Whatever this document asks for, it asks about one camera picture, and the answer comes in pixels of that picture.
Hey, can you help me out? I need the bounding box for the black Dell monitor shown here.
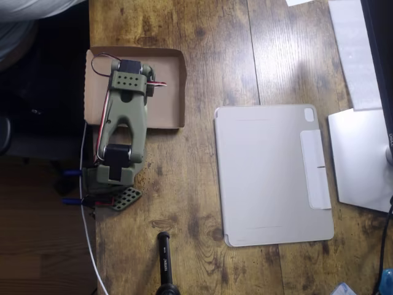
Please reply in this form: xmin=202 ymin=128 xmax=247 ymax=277
xmin=360 ymin=0 xmax=393 ymax=148

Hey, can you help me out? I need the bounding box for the silver monitor stand base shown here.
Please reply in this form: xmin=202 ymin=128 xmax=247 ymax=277
xmin=327 ymin=108 xmax=393 ymax=213

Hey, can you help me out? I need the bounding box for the grey sleeve of person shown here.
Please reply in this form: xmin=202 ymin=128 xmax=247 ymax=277
xmin=0 ymin=0 xmax=87 ymax=73

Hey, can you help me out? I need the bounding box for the beige tablet case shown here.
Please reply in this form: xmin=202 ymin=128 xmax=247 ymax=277
xmin=214 ymin=103 xmax=335 ymax=248

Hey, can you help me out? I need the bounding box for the grey foam sheet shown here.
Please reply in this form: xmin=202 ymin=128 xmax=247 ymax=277
xmin=327 ymin=0 xmax=383 ymax=111

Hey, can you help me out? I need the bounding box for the white and blue packet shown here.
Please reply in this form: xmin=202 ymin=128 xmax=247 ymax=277
xmin=331 ymin=282 xmax=359 ymax=295

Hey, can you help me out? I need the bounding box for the blue round object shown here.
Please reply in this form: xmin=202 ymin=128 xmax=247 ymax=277
xmin=379 ymin=267 xmax=393 ymax=295

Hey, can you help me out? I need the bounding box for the perforated dark base plate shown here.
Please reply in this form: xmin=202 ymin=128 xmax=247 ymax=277
xmin=82 ymin=184 xmax=144 ymax=213

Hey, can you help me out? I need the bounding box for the brown cardboard tray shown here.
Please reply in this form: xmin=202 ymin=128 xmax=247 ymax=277
xmin=83 ymin=45 xmax=188 ymax=130

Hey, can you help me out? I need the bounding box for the black camera stand pole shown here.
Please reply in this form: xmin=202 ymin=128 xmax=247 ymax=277
xmin=155 ymin=232 xmax=182 ymax=295

